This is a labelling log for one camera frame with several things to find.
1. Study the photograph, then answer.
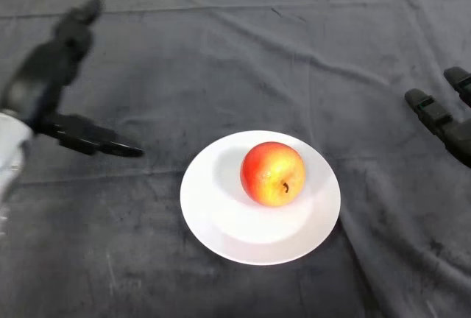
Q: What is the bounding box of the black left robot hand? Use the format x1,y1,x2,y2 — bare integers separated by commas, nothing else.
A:
0,0,145,158

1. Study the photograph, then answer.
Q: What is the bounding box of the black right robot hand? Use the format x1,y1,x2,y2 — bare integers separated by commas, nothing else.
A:
404,66,471,169

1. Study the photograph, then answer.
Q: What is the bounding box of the red yellow apple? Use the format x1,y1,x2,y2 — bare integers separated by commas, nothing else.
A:
240,141,307,208

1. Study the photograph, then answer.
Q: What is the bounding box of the white round plate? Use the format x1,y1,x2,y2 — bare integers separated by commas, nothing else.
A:
180,130,341,266

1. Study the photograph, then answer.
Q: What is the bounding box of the black cloth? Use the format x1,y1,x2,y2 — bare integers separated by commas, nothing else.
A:
0,0,471,318

